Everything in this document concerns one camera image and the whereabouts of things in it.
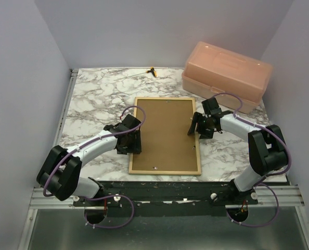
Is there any purple cable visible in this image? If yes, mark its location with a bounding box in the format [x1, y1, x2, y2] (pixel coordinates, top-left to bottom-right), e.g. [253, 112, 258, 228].
[42, 105, 147, 230]
[214, 93, 292, 228]

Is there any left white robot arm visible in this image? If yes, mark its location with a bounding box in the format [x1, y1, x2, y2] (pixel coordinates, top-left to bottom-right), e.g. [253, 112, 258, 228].
[36, 115, 144, 206]

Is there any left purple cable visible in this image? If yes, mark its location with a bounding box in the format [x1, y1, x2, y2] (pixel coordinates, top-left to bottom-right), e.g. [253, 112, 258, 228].
[42, 105, 147, 230]

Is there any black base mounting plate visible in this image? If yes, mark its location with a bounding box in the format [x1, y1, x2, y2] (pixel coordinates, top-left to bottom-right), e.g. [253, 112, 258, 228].
[73, 181, 258, 217]

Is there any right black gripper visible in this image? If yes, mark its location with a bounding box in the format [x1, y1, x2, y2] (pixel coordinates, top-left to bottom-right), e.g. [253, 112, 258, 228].
[187, 112, 214, 140]

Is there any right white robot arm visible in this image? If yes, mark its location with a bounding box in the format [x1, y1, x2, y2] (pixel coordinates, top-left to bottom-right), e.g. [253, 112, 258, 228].
[188, 96, 291, 204]

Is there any pink translucent plastic box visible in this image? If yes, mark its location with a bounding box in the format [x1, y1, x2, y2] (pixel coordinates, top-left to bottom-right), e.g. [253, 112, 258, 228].
[182, 42, 273, 114]

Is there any yellow black hex key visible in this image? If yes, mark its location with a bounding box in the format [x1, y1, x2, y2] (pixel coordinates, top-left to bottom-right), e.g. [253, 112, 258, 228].
[118, 67, 157, 80]

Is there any wooden picture frame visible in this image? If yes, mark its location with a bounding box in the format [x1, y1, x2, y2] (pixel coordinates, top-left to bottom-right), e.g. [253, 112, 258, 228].
[128, 97, 202, 175]

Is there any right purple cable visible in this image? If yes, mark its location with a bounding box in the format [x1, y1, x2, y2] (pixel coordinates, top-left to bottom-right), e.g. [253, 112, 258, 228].
[214, 93, 292, 228]

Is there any brown frame backing board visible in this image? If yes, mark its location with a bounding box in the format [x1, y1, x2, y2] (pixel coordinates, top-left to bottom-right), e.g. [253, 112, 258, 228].
[132, 99, 199, 172]

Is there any aluminium rail left side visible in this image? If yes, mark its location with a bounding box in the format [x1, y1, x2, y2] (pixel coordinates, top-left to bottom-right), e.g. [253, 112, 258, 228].
[52, 69, 79, 147]

